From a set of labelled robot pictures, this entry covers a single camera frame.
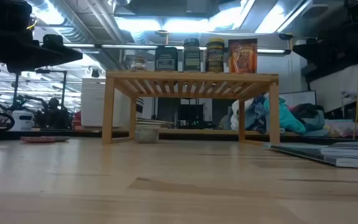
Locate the wooden slatted shelf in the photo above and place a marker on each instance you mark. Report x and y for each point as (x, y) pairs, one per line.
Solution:
(191, 76)

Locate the small speckled bowl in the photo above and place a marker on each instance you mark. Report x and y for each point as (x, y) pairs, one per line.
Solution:
(147, 137)

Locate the chili crunch jar yellow lid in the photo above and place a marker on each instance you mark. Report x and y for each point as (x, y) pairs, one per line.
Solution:
(215, 57)

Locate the pink translucent plastic bag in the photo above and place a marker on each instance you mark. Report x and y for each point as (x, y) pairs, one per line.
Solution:
(346, 129)

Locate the black camera stand frame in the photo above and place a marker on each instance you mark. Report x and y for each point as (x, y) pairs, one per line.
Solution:
(42, 71)

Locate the black computer box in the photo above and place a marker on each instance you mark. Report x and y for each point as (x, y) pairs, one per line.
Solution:
(190, 115)

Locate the green jar white lid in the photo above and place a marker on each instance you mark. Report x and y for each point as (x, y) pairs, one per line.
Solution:
(192, 59)

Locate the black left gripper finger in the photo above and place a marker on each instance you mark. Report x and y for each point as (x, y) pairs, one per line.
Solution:
(26, 57)

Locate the long ceiling light bar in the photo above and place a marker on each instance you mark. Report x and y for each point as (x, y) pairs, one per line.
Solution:
(129, 46)

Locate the green black pepper tin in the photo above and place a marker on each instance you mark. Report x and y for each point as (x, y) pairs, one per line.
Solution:
(166, 59)

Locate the blue Yellowstone book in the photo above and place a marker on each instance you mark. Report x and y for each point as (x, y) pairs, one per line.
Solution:
(297, 151)
(353, 155)

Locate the black background robot arms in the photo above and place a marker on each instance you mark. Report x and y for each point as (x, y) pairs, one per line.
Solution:
(53, 115)

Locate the small grey spice shaker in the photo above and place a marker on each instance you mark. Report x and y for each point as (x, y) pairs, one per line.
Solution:
(139, 64)

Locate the pile of clothes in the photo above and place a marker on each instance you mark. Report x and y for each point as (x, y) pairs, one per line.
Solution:
(287, 119)

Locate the orange taco seasoning packet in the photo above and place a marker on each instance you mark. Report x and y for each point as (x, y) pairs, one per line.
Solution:
(242, 56)

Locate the black white striped cloth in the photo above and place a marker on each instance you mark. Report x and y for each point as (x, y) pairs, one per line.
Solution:
(140, 107)

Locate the stack of flat trays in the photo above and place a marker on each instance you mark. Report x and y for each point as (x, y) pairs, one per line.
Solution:
(151, 123)

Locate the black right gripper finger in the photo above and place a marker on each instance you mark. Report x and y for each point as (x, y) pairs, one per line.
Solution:
(340, 51)

